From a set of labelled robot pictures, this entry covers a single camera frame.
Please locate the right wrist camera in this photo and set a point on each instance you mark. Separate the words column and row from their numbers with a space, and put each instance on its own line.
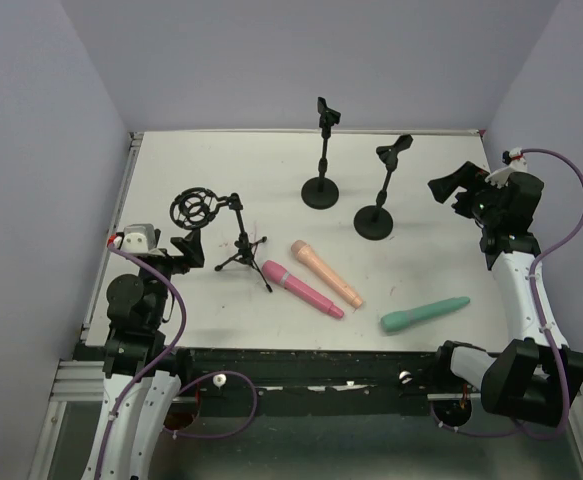
column 500, row 177

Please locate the black round-base stand rear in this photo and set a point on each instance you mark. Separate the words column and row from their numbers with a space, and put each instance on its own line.
column 320, row 192

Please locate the green toy microphone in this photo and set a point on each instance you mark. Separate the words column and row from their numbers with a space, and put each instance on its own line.
column 400, row 320

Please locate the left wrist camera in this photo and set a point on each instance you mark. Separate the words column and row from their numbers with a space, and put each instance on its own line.
column 139, row 239

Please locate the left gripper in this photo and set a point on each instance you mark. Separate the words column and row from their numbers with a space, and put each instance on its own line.
column 180, row 256

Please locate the peach toy microphone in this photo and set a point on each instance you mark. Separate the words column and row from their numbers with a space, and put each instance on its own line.
column 305, row 254

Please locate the black tripod shock-mount stand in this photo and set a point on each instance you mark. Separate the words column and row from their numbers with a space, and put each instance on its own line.
column 200, row 208

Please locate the black round-base stand front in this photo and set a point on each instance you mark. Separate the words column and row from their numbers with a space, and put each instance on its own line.
column 374, row 222

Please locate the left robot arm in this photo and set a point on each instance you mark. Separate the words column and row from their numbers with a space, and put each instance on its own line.
column 140, row 376

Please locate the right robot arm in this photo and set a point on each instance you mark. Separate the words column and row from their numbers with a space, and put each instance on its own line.
column 537, row 376

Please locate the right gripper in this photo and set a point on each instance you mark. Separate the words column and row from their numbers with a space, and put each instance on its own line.
column 464, row 196

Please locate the black round-base stand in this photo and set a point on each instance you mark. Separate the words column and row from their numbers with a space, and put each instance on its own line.
column 374, row 222
column 320, row 192

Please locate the pink toy microphone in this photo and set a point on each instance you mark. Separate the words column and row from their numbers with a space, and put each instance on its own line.
column 282, row 277

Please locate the black front mounting rail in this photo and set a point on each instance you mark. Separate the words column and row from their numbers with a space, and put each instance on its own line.
column 298, row 383

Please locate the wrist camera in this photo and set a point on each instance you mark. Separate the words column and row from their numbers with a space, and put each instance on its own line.
column 139, row 239
column 500, row 177

